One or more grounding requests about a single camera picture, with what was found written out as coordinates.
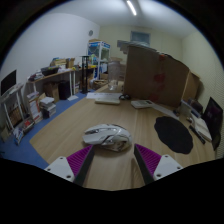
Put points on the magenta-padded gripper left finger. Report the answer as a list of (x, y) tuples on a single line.
[(61, 166)]

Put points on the small brown cardboard box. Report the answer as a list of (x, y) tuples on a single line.
[(191, 86)]

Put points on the black box under desk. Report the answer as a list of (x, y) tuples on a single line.
[(64, 89)]

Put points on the round wall clock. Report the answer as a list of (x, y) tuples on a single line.
[(90, 33)]

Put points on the tall black stand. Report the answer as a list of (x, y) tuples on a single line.
[(85, 73)]

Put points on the black mouse pad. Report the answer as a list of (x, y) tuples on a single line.
[(173, 134)]

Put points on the black computer monitor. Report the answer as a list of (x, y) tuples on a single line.
[(8, 81)]

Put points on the white paper sheet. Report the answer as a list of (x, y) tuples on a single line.
[(166, 110), (100, 95)]

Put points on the large brown cardboard box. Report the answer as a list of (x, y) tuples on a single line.
[(150, 76)]

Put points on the cardboard box under desk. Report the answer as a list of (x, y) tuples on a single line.
[(51, 91)]

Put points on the black pen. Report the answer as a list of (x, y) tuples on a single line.
[(196, 134)]

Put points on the low stack of books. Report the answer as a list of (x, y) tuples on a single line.
[(47, 106)]

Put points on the ceiling tube light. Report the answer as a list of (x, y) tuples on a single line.
[(131, 7)]

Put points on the blue white glass-door cabinet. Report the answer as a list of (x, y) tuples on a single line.
[(99, 53)]

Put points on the white computer mouse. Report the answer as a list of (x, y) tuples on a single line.
[(106, 136)]

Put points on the wooden side desk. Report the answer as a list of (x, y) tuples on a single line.
[(53, 75)]

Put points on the white metal stand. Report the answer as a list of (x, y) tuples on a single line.
[(10, 100)]

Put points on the plain white remote control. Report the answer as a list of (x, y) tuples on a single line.
[(107, 101)]

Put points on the white remote with display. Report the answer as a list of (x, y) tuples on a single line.
[(141, 104)]

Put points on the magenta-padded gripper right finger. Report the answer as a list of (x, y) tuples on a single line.
[(165, 165)]

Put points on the black tray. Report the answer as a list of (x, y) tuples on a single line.
[(50, 70)]

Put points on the clear plastic jar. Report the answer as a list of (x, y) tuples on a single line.
[(113, 75)]

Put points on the tall stack of books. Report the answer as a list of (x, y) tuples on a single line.
[(34, 107)]

